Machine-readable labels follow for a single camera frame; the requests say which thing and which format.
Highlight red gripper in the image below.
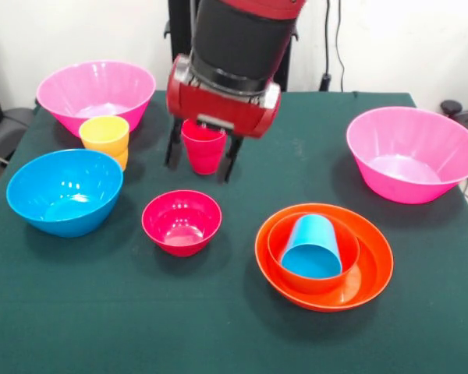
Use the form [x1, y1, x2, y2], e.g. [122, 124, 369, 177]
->
[164, 54, 282, 184]

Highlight small red plastic bowl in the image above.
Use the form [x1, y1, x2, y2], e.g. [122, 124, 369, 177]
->
[141, 189, 222, 258]

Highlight blue plastic cup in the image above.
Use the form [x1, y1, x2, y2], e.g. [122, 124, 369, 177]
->
[280, 213, 343, 280]

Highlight small orange plastic bowl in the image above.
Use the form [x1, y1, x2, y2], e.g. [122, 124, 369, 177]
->
[268, 212, 361, 295]

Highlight large orange plastic bowl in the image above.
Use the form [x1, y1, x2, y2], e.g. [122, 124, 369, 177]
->
[254, 203, 395, 313]

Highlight large pink plastic bowl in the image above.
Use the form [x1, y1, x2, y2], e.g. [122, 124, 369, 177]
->
[36, 60, 157, 138]
[346, 107, 468, 205]

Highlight red plastic cup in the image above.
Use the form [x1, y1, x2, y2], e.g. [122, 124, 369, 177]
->
[181, 118, 227, 175]

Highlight yellow plastic cup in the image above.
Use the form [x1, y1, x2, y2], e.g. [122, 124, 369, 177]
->
[79, 115, 130, 172]

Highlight blue plastic bowl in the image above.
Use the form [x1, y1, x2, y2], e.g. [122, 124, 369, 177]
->
[5, 149, 124, 238]

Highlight dark green tablecloth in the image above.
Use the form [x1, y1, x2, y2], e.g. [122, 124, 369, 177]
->
[0, 90, 468, 374]

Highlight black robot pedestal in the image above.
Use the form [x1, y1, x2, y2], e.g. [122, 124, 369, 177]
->
[164, 0, 300, 93]

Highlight black wall cable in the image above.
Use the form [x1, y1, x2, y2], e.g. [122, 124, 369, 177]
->
[319, 0, 345, 93]

